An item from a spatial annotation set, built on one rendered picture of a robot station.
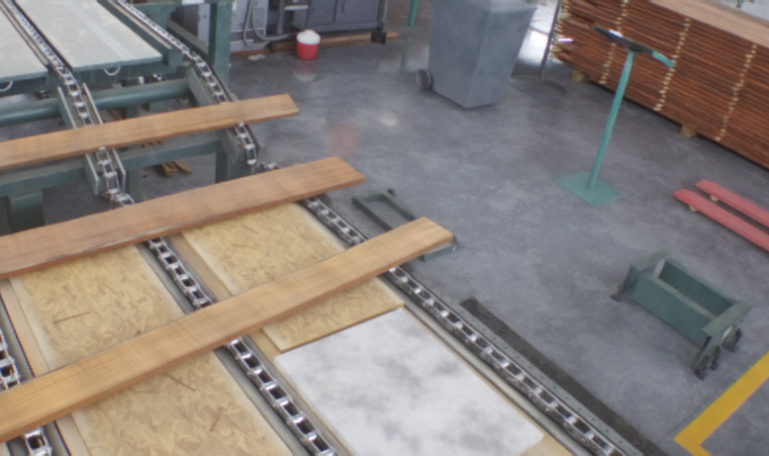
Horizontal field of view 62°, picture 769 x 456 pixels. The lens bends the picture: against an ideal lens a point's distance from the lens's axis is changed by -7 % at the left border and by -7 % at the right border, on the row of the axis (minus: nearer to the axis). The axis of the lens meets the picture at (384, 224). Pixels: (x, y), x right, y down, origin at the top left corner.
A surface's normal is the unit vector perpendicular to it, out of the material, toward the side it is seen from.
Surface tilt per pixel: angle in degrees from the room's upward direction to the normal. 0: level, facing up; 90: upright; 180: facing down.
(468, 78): 94
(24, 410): 0
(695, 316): 90
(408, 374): 0
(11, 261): 0
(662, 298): 90
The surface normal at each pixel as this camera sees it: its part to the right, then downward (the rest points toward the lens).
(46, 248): 0.14, -0.84
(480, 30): -0.78, 0.29
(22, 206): 0.62, 0.49
